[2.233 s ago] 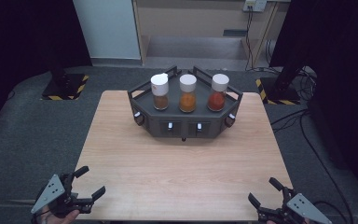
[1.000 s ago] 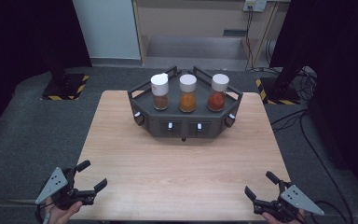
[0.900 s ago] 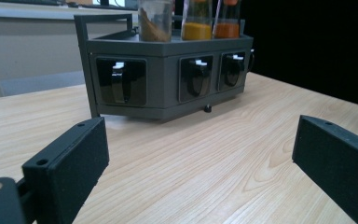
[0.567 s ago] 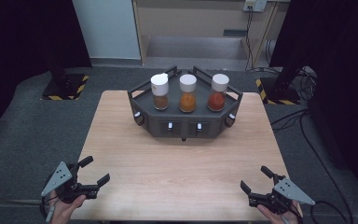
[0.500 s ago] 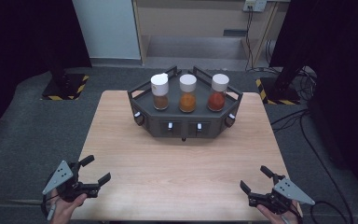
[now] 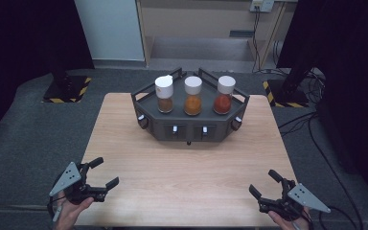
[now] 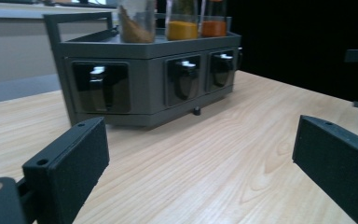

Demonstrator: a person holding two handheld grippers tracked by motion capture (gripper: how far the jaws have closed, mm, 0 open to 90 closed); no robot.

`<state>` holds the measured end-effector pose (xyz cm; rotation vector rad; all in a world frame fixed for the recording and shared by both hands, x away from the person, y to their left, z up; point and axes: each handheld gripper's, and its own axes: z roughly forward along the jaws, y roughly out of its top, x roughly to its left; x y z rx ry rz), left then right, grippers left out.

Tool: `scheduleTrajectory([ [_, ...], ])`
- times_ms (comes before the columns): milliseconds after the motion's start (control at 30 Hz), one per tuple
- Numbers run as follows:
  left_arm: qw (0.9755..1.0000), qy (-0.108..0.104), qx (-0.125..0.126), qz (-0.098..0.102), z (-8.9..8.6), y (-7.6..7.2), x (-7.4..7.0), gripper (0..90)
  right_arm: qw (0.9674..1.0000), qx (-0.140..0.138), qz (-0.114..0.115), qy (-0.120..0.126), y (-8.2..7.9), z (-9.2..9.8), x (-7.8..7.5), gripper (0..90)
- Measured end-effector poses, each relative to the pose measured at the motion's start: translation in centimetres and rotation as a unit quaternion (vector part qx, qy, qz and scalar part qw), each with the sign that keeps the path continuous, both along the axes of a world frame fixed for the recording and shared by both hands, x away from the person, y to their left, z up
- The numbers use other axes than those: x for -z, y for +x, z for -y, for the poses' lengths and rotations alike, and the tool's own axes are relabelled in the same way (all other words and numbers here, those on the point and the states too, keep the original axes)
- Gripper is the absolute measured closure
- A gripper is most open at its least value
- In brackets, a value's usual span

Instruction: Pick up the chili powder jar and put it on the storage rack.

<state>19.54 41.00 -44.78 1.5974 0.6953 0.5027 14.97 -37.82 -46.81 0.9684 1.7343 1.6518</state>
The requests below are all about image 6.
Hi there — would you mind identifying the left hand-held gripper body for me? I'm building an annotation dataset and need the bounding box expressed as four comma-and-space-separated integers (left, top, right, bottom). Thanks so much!
48, 161, 107, 206

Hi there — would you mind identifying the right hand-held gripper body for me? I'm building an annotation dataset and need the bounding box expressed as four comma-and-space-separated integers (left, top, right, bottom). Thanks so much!
258, 177, 333, 222

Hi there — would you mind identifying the red spice jar white lid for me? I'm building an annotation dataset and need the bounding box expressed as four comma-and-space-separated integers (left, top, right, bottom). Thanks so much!
213, 75, 237, 115

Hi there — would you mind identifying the dark grey corner rack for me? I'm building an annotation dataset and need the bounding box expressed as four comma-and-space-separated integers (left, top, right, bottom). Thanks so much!
130, 66, 251, 143

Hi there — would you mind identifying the brown spice jar flip lid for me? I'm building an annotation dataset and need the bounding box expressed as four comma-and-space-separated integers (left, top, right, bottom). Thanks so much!
154, 74, 175, 114

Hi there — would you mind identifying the orange spice jar white lid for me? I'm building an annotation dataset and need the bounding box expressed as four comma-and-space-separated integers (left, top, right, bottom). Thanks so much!
183, 76, 203, 117

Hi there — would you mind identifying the person's left hand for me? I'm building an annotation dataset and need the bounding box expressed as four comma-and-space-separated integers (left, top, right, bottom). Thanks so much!
52, 191, 95, 230

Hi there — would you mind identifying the person's right hand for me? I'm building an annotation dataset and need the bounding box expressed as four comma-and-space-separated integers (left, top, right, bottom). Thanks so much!
267, 206, 314, 230

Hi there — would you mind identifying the striped black stand base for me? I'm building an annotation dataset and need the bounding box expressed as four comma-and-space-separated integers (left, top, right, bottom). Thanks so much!
41, 75, 93, 104
262, 79, 311, 108

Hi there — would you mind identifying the white panel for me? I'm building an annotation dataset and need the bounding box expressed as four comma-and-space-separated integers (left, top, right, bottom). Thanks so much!
74, 0, 147, 61

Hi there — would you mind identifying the black curtain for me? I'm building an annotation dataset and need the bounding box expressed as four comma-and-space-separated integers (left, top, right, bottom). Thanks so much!
276, 0, 368, 200
0, 0, 96, 143

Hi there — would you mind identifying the wooden cabinet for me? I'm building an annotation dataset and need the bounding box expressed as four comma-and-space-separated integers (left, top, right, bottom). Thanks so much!
135, 0, 299, 74

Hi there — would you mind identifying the white power strip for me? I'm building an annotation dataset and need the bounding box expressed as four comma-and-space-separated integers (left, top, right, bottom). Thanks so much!
248, 0, 276, 13

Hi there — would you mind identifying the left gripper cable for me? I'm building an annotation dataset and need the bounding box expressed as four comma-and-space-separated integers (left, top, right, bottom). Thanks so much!
47, 195, 64, 224

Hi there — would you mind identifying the long black floor cable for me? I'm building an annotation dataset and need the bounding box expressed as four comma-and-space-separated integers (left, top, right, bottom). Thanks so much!
277, 111, 365, 224

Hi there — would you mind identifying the bundle of black cables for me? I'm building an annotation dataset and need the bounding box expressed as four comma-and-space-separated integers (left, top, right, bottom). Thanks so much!
300, 68, 328, 104

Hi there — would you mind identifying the black power strip cable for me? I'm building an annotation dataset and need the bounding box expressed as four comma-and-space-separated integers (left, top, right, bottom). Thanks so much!
250, 11, 264, 74

